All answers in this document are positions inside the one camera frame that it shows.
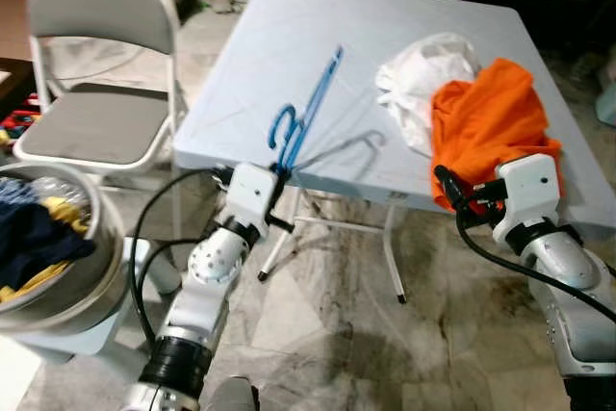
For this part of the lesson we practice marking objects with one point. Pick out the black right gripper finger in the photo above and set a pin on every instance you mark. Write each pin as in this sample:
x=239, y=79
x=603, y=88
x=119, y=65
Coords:
x=448, y=180

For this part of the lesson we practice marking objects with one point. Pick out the orange shirt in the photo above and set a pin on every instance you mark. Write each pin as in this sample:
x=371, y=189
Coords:
x=486, y=117

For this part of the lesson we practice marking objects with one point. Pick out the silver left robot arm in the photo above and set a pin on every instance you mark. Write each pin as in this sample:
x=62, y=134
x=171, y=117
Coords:
x=207, y=286

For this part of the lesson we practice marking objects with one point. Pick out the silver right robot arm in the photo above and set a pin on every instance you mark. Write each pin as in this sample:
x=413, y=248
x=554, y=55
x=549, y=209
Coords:
x=568, y=267

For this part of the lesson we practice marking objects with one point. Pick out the white cloth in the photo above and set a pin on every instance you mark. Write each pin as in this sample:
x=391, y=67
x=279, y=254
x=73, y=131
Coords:
x=414, y=74

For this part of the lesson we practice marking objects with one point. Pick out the light blue folding table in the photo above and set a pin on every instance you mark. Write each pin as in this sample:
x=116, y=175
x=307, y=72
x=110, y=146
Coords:
x=318, y=45

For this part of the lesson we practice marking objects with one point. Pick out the left robot leg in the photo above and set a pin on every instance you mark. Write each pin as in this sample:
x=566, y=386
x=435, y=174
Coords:
x=231, y=397

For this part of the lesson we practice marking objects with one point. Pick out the grey folding chair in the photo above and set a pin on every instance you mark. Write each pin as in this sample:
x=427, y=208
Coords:
x=96, y=122

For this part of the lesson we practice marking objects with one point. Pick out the grey laundry basin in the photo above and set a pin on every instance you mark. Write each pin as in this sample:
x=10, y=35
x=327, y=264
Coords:
x=87, y=305

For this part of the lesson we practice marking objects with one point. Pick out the yellow garment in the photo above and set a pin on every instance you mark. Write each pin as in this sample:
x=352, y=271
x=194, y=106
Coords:
x=63, y=211

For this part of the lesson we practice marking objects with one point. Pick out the red toy vehicle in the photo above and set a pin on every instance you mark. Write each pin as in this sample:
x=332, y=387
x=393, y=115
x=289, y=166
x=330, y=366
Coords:
x=19, y=117

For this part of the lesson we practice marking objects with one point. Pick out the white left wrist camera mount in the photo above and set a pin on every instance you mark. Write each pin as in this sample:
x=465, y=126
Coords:
x=252, y=194

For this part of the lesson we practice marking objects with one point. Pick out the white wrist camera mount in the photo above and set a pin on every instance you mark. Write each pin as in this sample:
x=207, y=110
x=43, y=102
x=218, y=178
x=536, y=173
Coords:
x=529, y=185
x=252, y=194

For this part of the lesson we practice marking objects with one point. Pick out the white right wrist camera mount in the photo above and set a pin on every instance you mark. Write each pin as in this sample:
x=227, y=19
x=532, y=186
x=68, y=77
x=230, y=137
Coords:
x=529, y=185

